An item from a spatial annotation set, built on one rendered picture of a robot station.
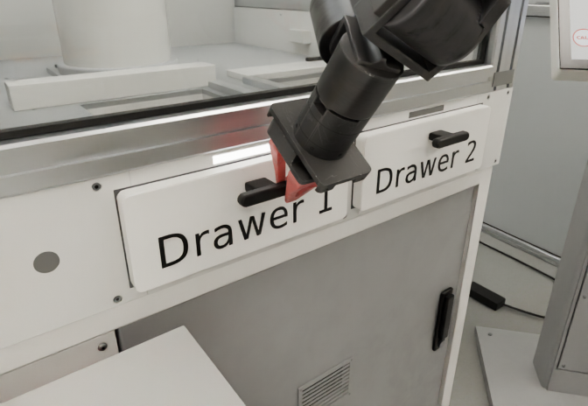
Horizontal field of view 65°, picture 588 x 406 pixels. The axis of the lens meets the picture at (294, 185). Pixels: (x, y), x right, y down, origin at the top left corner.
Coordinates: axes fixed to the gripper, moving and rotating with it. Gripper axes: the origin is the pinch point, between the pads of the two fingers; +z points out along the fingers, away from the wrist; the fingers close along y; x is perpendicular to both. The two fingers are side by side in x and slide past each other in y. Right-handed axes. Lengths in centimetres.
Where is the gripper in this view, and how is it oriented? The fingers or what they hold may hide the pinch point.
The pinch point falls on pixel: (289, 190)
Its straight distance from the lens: 51.4
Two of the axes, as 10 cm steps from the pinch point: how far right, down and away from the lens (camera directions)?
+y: -4.9, -7.9, 3.7
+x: -8.0, 2.3, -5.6
